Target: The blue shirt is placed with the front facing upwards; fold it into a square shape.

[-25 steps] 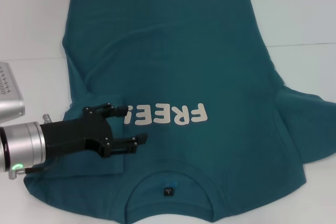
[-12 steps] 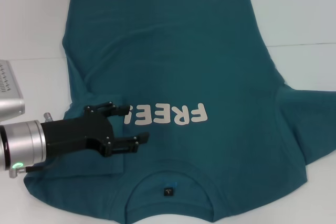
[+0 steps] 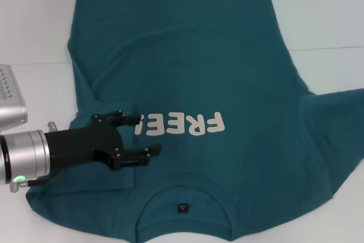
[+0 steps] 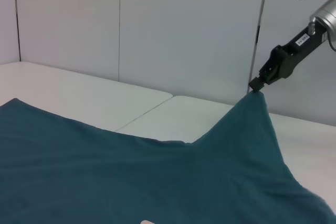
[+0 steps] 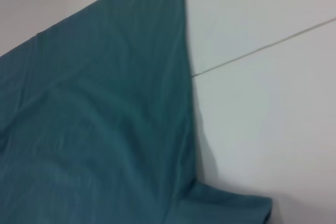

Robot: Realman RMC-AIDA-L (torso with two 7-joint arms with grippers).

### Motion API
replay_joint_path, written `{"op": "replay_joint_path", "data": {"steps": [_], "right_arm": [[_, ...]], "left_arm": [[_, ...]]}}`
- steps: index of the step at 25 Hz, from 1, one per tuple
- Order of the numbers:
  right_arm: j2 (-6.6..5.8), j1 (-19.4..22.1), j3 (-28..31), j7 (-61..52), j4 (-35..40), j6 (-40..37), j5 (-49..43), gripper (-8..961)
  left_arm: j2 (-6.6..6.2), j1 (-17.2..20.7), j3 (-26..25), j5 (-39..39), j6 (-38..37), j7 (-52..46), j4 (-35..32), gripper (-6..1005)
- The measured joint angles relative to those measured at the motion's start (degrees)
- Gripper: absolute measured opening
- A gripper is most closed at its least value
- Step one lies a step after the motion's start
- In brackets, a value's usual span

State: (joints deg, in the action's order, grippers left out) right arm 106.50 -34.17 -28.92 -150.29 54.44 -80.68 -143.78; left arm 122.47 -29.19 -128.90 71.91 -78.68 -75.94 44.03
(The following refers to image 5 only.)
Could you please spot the teal blue printed t-shirt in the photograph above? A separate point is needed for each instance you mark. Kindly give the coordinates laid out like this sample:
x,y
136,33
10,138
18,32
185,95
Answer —
x,y
92,116

